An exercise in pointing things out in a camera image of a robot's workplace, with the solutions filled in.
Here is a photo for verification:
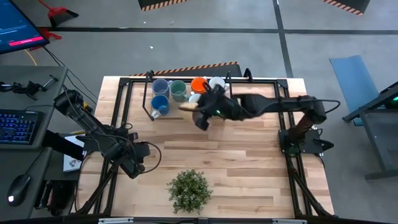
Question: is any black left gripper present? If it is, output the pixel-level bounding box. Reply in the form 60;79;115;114
119;151;146;180

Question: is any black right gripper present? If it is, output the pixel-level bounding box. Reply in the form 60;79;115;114
197;91;242;121

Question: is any orange mug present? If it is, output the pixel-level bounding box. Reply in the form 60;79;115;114
190;77;209;95

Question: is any sage green faceted mug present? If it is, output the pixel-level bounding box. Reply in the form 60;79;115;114
169;80;191;103

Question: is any black hazard striped mat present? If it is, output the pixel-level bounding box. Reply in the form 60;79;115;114
321;0;371;17
129;60;244;78
137;0;191;12

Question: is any blue mug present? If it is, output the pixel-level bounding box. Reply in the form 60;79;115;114
150;94;171;120

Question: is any lavender mug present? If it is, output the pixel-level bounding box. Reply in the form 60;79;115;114
151;78;170;98

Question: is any small potted green plant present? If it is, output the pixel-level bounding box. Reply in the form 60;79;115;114
165;169;215;216

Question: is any black metal mug rack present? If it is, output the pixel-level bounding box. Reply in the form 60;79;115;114
142;67;254;122

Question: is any white booklet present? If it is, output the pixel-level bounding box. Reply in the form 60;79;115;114
63;134;88;174

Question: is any black computer mouse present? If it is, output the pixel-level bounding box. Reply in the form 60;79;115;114
6;174;32;208

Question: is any black backlit keyboard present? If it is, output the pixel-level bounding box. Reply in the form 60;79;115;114
0;108;45;146

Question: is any black clamp tool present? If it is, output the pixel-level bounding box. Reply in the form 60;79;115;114
0;74;59;101

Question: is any grey desk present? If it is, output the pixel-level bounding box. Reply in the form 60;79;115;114
0;65;70;222

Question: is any blue floor mat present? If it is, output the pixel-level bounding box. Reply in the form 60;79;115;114
328;54;384;127

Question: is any red dustpan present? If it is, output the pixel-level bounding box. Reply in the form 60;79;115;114
37;0;80;28

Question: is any grey side table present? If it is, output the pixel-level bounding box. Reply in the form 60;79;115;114
341;81;398;182

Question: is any computer monitor blue screen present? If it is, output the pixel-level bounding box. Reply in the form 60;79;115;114
0;0;51;55

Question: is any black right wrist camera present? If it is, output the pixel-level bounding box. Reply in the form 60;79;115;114
192;110;212;132

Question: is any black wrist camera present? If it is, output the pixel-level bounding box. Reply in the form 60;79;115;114
192;110;212;132
133;141;151;160

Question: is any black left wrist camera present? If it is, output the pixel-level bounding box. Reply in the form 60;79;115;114
133;141;151;160

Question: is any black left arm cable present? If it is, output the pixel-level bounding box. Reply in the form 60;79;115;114
143;141;163;174

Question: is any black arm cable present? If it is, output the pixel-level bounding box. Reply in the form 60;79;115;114
318;98;341;114
143;141;163;174

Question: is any black aluminium table frame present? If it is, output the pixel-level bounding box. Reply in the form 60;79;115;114
73;75;336;219

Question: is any black floor cable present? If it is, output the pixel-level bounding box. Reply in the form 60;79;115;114
42;45;99;102

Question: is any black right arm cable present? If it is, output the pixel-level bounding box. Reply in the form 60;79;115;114
318;98;341;114

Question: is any yellow cable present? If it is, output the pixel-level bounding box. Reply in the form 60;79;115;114
24;49;39;67

